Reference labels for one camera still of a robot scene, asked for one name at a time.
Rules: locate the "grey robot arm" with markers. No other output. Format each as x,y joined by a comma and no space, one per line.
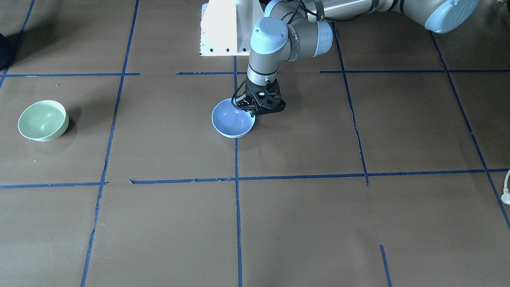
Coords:
294,29

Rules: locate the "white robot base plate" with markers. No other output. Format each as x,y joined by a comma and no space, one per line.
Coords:
226,27

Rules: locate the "green bowl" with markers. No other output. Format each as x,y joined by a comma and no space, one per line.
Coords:
43,121

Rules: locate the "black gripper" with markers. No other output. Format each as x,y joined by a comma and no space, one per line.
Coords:
250,92

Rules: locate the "white power plug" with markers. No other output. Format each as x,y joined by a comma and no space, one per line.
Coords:
505,197

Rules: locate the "blue bowl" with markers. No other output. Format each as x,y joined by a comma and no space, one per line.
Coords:
231,122

